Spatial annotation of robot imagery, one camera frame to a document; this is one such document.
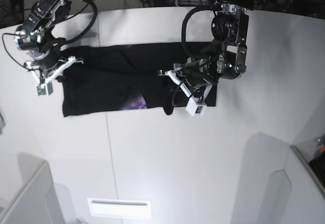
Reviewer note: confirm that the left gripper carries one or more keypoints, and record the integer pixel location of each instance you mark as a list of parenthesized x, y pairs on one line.
[(196, 79)]

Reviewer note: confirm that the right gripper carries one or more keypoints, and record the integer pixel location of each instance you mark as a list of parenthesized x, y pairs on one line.
[(47, 66)]

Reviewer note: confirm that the black T-shirt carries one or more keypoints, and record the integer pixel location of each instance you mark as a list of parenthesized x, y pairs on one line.
[(117, 77)]

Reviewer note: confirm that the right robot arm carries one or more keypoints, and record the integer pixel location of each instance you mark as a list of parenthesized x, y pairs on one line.
[(35, 37)]

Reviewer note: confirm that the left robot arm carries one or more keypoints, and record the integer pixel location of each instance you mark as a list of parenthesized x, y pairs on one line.
[(224, 58)]

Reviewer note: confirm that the grey left monitor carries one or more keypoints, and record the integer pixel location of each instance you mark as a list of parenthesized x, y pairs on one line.
[(36, 201)]

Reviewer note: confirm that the black keyboard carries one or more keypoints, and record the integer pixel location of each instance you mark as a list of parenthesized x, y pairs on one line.
[(317, 165)]

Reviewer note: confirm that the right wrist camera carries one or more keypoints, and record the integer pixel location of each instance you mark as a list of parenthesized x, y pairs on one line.
[(44, 89)]

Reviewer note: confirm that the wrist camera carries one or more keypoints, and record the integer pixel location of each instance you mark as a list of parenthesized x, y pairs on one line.
[(44, 89), (193, 107)]

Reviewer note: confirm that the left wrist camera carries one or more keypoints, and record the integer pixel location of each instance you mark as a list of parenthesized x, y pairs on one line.
[(193, 107)]

